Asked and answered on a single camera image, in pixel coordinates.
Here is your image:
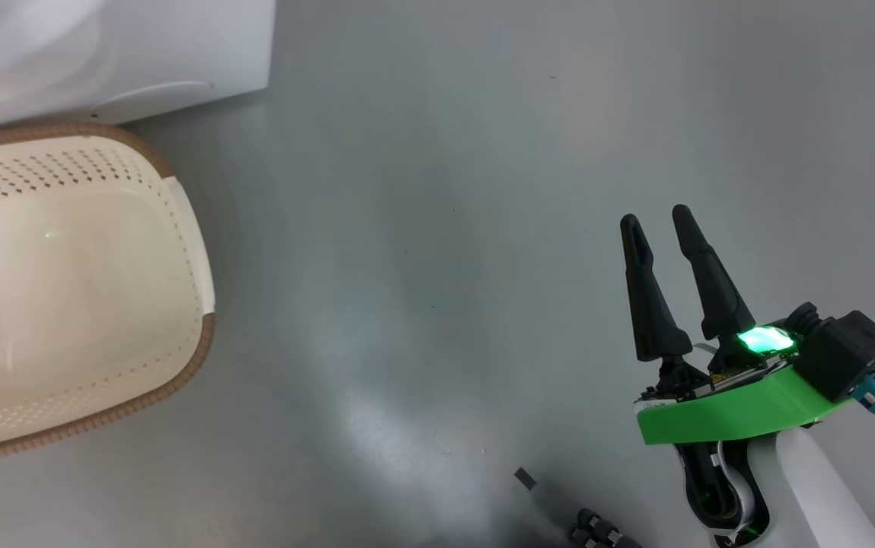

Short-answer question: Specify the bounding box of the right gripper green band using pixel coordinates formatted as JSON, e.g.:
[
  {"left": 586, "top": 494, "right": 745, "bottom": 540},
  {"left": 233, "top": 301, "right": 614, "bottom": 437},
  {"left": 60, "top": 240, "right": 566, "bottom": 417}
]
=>
[{"left": 620, "top": 204, "right": 853, "bottom": 446}]

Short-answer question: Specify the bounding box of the white front-load washing machine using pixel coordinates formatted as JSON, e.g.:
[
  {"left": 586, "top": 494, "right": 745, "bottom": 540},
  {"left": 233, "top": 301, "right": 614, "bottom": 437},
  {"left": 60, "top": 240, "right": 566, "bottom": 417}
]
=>
[{"left": 0, "top": 0, "right": 276, "bottom": 136}]

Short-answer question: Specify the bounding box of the cream perforated laundry basket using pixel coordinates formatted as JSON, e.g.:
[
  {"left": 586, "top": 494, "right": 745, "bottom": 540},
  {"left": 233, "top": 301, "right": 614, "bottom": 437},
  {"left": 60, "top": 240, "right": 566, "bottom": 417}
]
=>
[{"left": 0, "top": 122, "right": 216, "bottom": 467}]

